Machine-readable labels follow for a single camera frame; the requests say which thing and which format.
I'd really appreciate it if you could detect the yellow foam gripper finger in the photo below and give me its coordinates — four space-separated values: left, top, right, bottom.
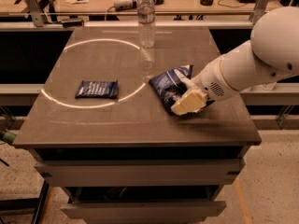
181 78 196 90
171 89 207 116

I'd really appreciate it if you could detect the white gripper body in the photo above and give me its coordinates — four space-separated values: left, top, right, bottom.
192 55 240 101

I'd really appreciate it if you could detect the large blue chip bag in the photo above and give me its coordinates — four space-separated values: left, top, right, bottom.
148 63 215 116

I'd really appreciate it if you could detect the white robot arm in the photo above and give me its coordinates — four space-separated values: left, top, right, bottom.
171 7 299 116

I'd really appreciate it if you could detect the upper grey drawer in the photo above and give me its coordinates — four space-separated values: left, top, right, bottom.
36 159 245 187

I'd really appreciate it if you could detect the grey drawer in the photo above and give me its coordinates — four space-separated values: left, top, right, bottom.
36 159 245 187
61 201 226 224

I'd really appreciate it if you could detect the clear plastic water bottle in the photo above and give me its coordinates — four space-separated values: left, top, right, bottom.
137 0 155 48

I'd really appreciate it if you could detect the small blue snack packet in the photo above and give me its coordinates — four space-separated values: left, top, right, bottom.
75 80 118 99

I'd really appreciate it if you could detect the grey drawer cabinet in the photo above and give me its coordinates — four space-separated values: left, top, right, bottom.
12 25 262 224

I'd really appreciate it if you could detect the lower grey drawer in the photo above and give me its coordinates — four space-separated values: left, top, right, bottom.
61 201 226 224

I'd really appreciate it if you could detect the right metal bracket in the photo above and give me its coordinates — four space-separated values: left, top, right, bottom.
249 0 270 24

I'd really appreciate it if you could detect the metal bracket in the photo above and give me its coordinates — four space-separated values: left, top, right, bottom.
249 0 270 24
24 0 45 27

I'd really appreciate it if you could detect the left metal bracket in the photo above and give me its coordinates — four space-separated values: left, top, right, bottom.
24 0 45 27

